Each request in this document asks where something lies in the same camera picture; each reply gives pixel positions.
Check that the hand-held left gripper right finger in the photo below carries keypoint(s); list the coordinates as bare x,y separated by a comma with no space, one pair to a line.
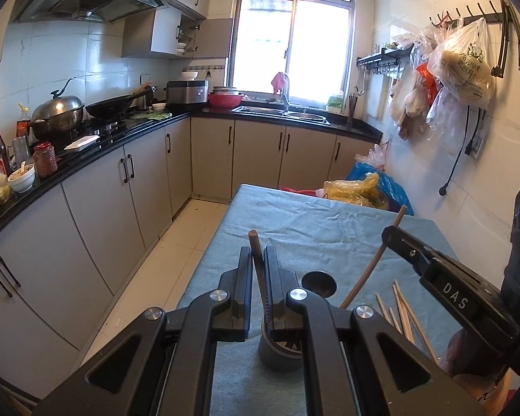
272,299

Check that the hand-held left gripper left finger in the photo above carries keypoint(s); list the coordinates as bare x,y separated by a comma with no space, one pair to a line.
244,299

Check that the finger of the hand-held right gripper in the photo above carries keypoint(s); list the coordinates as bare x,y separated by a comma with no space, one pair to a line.
405,247

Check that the dark brown chopstick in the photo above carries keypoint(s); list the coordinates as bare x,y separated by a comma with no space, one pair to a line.
257,264

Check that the grey utensil holder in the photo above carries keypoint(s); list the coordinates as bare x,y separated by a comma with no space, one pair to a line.
281,360

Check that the long wooden chopstick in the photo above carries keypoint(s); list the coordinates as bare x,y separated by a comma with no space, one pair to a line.
420,331
404,316
394,320
383,310

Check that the person's right hand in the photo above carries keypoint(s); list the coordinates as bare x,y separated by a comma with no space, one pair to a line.
474,368

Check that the blue plastic bag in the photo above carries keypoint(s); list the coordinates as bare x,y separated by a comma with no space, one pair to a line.
394,188

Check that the yellow plastic bag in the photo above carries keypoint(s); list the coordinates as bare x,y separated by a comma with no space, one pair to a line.
351,190

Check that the blue-grey tablecloth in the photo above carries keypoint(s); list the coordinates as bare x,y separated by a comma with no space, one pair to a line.
312,229

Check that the white plastic bag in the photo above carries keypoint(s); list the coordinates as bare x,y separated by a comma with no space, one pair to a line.
372,156

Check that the sink-side chopstick holder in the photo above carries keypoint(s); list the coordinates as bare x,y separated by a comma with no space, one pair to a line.
352,112

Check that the bunch of hanging bags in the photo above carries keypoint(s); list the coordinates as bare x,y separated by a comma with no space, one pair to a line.
416,91

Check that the green packet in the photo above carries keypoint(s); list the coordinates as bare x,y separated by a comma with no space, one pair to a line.
336,104

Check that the cream base cabinets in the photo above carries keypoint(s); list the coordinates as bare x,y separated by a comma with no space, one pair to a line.
91,208

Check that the steel sink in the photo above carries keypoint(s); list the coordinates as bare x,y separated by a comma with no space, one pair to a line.
281,112

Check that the clear hanging plastic bag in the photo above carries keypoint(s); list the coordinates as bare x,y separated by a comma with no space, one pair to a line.
463,69

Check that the sink faucet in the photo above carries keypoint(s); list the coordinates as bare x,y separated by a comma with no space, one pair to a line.
285,95

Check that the black kitchen countertop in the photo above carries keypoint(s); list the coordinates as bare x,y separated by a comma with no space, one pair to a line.
173,118

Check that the red basin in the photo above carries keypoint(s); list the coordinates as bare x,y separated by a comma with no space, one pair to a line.
225,100

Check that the pink cloth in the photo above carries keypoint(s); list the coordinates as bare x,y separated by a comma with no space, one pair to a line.
278,82

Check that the rice cooker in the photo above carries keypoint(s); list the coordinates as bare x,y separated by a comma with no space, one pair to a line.
186,93

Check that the gas stove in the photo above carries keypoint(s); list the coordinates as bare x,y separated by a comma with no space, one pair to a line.
104,129

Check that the white rectangular tray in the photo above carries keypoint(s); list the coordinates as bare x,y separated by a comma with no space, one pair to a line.
81,144

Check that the black hanging utensil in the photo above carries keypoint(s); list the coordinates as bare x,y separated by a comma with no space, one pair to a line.
505,43

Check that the small white bowl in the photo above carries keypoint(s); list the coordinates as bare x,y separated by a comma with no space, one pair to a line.
190,75

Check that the black frying pan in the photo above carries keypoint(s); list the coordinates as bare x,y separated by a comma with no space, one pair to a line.
112,106

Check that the kitchen window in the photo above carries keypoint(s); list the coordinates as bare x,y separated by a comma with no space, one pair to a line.
290,39

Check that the red-lidded jar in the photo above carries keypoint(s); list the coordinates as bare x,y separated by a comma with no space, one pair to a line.
44,160

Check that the white bowl with spoon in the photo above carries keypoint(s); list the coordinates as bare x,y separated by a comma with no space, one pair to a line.
21,180

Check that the steel wok with lid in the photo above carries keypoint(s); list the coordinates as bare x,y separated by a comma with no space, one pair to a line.
58,112

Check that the oil bottle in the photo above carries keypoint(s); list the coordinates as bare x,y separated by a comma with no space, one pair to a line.
23,123

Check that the wall socket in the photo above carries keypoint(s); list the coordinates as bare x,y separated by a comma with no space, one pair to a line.
476,145

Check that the black wall rack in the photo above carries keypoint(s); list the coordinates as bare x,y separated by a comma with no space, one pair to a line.
385,55

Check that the black hook rail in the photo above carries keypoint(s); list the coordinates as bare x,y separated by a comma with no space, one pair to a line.
476,19

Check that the cream wall cabinets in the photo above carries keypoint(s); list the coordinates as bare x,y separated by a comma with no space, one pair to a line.
173,30

